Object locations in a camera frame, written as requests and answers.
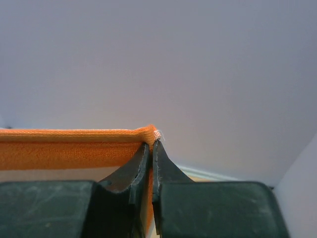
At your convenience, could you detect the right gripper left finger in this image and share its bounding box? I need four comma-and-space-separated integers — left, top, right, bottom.
84, 143, 150, 238

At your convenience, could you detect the orange Doraemon towel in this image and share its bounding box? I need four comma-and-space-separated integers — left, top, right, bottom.
0, 125, 161, 238

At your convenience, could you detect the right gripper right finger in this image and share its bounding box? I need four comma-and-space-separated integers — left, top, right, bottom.
152, 141, 198, 238

